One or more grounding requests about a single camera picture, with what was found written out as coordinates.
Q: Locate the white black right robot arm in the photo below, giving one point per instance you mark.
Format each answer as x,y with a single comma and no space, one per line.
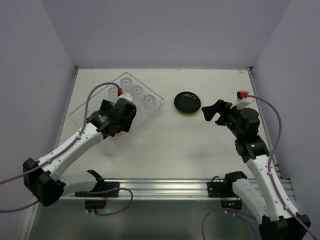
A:
277,217

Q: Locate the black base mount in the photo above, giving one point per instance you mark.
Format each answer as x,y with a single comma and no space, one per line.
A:
222,189
100,186

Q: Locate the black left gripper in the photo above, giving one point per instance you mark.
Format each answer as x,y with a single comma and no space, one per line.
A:
124,122

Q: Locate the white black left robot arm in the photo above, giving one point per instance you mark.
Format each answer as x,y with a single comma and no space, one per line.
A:
42,176

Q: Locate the aluminium front rail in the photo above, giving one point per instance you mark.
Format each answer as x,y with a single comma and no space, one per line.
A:
153,188

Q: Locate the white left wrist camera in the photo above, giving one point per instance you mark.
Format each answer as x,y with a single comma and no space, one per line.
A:
126,96

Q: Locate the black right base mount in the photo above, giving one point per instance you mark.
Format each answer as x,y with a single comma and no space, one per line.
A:
222,189

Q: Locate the green round plate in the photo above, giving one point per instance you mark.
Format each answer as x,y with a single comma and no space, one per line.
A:
188,114

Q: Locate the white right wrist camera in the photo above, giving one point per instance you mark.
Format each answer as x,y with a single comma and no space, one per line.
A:
243,99

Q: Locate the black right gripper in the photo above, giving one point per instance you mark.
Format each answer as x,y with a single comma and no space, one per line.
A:
221,115

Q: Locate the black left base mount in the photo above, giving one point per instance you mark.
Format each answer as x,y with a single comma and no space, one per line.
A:
100,186

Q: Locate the black round plate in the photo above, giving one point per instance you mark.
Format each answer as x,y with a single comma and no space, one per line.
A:
187,102

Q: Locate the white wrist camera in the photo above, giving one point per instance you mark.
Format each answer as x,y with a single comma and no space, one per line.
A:
243,99
126,96

